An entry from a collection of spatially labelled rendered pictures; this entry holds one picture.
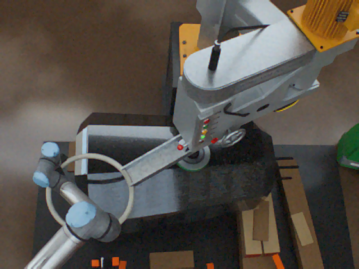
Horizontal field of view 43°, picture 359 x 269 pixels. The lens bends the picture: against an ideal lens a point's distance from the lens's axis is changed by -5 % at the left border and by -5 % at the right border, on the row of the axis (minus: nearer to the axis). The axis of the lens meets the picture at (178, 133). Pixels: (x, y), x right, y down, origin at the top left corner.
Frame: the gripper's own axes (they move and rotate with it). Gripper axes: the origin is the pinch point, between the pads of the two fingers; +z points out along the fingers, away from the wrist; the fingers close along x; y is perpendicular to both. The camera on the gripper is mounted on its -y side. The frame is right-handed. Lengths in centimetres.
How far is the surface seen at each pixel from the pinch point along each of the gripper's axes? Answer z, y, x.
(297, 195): 64, -111, 131
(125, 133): 1.9, -46.8, 14.7
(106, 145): 2.7, -33.9, 9.8
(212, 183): 7, -53, 74
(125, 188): 9.9, -20.2, 33.5
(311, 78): -58, -107, 92
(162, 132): 1, -60, 33
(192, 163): -3, -52, 59
